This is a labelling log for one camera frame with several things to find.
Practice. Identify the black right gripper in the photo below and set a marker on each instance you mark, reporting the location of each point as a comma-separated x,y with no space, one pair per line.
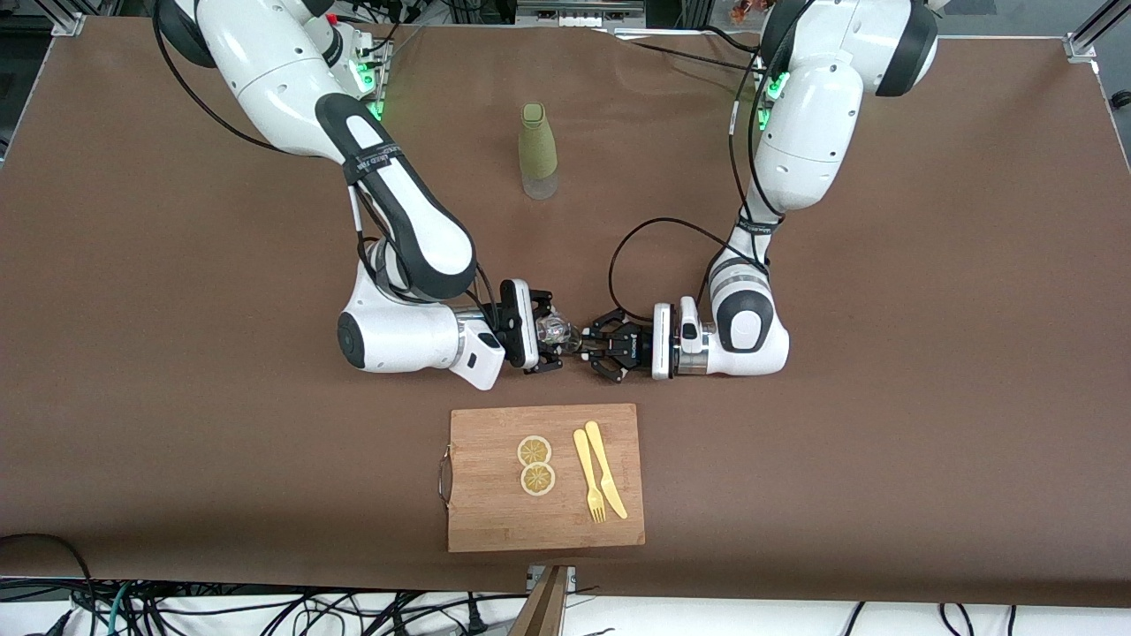
540,305

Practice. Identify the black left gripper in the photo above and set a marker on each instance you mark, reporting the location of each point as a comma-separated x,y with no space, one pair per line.
629,345

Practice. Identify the clear glass shaker cup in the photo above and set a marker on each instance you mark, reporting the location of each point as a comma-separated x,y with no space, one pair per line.
555,329

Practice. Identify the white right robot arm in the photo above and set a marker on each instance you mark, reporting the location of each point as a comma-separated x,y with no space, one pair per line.
283,71

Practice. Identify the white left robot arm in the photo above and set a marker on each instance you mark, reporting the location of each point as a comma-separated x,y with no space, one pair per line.
808,132

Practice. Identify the yellow plastic knife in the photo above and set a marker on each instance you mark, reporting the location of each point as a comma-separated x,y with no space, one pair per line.
601,459

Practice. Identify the yellow lemon slice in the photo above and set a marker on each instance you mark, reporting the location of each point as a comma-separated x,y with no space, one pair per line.
537,480
535,450

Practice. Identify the yellow plastic fork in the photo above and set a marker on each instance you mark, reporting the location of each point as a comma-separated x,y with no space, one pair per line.
585,464

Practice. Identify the green sleeved glass bottle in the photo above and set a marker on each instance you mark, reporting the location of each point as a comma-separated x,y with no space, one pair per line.
537,146

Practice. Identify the wooden cutting board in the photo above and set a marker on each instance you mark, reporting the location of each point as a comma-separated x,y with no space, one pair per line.
495,512

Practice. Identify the brown table cover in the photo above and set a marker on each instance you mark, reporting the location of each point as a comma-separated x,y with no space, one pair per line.
884,442

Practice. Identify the grey metal equipment rack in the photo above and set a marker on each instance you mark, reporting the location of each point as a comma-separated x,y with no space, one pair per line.
579,9

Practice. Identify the small metal bracket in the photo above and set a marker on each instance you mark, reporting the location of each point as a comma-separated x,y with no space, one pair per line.
571,574

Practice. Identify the wooden post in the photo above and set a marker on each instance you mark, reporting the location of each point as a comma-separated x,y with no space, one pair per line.
543,609

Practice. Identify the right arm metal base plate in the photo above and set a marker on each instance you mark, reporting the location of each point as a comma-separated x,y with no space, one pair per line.
382,62

